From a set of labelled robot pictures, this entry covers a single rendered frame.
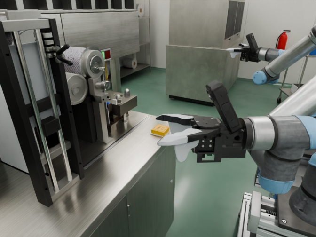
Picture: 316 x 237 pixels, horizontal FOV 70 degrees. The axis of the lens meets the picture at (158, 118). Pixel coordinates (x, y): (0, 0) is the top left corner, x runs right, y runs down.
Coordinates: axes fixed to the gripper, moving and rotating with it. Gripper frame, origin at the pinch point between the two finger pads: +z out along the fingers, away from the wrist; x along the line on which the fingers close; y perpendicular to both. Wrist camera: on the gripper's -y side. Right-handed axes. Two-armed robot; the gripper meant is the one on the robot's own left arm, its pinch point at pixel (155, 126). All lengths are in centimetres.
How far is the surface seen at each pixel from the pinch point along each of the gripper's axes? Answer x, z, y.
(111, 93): 80, 23, 10
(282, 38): 398, -248, -25
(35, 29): 16.5, 29.7, -20.5
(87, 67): 48, 26, -8
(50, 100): 19.2, 30.1, -1.2
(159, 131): 57, -3, 24
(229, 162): 163, -80, 103
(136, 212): 36, 8, 54
